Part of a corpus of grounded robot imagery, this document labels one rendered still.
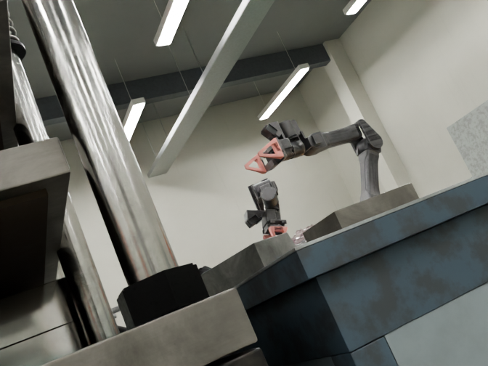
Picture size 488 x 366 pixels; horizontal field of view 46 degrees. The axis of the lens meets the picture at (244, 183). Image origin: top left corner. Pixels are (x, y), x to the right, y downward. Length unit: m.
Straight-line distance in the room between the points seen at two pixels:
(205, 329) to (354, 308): 0.18
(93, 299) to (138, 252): 0.41
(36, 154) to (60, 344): 0.50
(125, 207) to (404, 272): 0.34
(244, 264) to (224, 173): 8.11
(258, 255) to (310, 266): 0.74
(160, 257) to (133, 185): 0.09
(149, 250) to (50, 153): 0.18
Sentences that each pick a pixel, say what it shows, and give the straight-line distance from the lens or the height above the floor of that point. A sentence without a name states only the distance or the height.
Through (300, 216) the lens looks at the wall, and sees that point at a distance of 9.80.
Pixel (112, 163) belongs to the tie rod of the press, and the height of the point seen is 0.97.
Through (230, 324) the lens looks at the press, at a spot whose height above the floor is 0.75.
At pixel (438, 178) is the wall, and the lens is 8.84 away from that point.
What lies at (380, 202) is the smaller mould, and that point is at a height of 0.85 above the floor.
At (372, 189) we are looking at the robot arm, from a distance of 2.03.
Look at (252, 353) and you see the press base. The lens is 0.60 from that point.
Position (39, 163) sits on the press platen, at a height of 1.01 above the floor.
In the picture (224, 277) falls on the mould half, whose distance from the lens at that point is 1.50.
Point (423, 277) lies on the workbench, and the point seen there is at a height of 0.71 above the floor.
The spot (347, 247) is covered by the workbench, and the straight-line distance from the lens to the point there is 0.67.
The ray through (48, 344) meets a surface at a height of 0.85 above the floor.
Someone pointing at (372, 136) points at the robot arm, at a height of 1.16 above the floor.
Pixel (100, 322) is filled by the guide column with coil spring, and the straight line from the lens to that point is 1.03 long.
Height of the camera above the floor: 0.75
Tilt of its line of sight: 13 degrees up
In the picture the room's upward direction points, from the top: 24 degrees counter-clockwise
